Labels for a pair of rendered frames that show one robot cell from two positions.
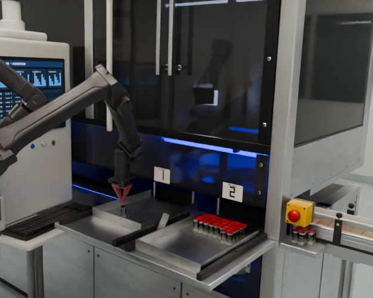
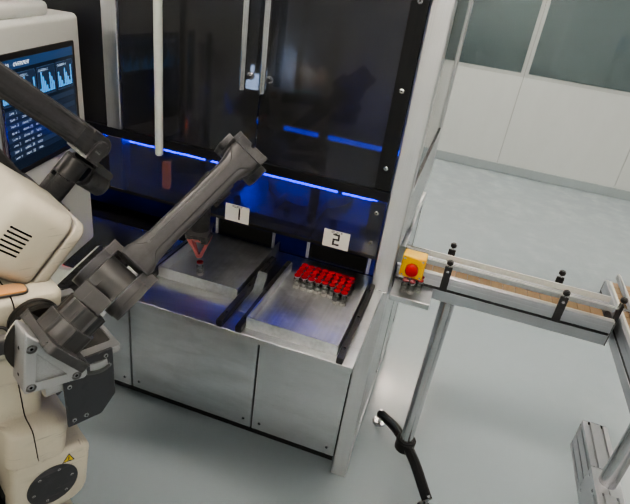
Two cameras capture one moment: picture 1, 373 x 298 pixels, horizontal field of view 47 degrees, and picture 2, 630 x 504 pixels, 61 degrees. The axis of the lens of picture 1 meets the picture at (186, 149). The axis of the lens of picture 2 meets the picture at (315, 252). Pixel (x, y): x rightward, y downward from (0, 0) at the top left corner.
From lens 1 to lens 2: 0.58 m
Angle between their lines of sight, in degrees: 28
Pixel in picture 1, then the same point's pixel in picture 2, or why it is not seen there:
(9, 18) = not seen: outside the picture
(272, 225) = (382, 277)
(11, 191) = not seen: hidden behind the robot
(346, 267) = (446, 308)
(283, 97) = (414, 141)
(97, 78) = (241, 154)
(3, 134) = (139, 253)
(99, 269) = (137, 317)
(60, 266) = not seen: hidden behind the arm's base
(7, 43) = (3, 32)
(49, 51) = (54, 32)
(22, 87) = (80, 134)
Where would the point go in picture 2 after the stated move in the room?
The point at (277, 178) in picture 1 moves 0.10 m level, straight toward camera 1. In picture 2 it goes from (395, 229) to (404, 245)
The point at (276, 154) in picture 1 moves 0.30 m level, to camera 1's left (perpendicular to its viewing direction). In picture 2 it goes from (396, 203) to (299, 205)
